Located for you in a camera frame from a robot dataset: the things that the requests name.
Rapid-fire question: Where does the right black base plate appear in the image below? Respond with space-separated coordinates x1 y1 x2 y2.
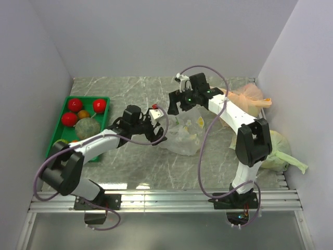
212 191 261 226

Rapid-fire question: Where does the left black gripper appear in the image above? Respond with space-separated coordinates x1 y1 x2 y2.
131 108 167 145

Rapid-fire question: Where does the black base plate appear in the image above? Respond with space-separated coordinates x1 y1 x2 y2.
73 194 122 226
212 191 261 226

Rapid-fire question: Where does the green fake melon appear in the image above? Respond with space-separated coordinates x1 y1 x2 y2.
74 118 101 140

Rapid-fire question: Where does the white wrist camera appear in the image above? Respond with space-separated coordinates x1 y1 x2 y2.
174 73 191 92
148 104 164 126

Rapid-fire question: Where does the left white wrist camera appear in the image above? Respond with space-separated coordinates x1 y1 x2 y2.
148 104 164 126

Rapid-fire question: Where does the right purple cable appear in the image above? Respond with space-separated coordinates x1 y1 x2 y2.
179 65 262 229

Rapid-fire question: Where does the aluminium mounting rail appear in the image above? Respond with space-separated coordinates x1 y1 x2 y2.
28 190 303 213

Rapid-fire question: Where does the green tied plastic bag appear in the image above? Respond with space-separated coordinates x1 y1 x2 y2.
230 128 308 175

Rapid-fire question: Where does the small brown-orange fake fruit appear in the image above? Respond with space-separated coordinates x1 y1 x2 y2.
77 110 90 120

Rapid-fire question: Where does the orange tied plastic bag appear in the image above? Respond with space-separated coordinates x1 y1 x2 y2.
228 83 272 117

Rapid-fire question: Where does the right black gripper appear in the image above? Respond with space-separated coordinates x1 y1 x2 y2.
167 86 198 116

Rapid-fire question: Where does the light green fake fruit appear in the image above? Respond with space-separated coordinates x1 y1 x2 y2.
54 139 69 144

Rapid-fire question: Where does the green plastic tray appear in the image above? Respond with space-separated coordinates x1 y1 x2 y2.
46 96 110 157

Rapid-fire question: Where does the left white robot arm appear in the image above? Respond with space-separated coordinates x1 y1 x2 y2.
34 105 168 209

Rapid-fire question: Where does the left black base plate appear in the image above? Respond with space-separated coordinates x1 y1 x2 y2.
73 194 122 226

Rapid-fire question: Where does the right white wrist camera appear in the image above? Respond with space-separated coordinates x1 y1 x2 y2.
174 73 191 92

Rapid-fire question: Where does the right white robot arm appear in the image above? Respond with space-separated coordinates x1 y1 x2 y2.
168 73 272 208

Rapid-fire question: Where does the clear lemon-print plastic bag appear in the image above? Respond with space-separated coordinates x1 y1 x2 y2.
159 107 206 156

